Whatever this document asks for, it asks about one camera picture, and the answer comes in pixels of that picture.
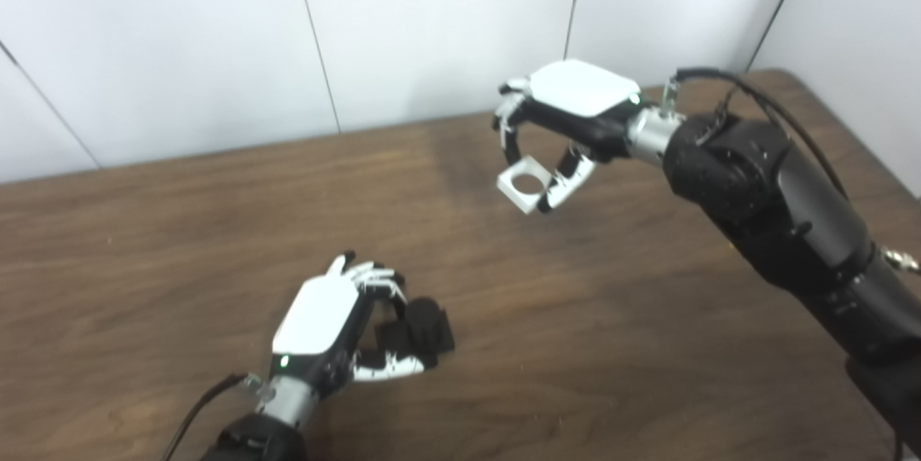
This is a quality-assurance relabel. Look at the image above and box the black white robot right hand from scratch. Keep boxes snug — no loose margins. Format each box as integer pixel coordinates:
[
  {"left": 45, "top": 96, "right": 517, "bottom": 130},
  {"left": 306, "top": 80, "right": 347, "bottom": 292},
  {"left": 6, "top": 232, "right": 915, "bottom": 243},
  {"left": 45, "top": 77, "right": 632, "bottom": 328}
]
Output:
[{"left": 492, "top": 59, "right": 643, "bottom": 214}]

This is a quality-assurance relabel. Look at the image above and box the black white robot left hand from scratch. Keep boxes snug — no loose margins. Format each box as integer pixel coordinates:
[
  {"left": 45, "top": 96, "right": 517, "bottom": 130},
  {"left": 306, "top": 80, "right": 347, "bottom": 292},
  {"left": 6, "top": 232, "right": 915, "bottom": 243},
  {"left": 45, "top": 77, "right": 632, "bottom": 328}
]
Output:
[{"left": 270, "top": 251, "right": 427, "bottom": 404}]

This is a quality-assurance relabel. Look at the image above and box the black peg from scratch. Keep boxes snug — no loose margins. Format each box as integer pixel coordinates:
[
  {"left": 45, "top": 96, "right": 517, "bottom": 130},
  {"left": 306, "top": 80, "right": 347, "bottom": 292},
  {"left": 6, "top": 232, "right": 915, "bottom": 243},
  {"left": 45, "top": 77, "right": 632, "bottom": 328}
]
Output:
[{"left": 374, "top": 297, "right": 455, "bottom": 370}]

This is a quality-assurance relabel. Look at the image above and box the white square piece with hole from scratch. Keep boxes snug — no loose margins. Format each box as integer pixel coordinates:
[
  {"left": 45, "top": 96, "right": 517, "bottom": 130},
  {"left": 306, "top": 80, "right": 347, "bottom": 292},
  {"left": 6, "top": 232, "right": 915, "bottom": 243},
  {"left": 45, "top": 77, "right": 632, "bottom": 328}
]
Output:
[{"left": 496, "top": 155, "right": 555, "bottom": 215}]

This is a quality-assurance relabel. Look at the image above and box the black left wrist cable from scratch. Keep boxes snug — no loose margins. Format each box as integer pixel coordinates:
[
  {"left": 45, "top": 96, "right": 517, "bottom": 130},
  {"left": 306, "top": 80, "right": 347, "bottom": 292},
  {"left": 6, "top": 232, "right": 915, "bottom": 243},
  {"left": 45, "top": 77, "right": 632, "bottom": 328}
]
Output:
[{"left": 162, "top": 373, "right": 273, "bottom": 461}]

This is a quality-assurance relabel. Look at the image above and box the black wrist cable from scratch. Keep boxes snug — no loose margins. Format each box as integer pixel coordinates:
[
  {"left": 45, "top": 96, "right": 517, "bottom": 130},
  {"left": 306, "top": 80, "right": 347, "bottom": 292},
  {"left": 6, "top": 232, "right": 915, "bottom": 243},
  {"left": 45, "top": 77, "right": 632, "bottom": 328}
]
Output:
[
  {"left": 162, "top": 373, "right": 273, "bottom": 461},
  {"left": 662, "top": 67, "right": 921, "bottom": 275}
]

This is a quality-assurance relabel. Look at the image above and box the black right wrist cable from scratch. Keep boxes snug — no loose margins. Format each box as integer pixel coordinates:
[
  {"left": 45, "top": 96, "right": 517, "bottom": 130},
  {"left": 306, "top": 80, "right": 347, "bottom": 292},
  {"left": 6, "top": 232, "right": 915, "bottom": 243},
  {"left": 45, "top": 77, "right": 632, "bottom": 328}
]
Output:
[{"left": 662, "top": 67, "right": 921, "bottom": 275}]

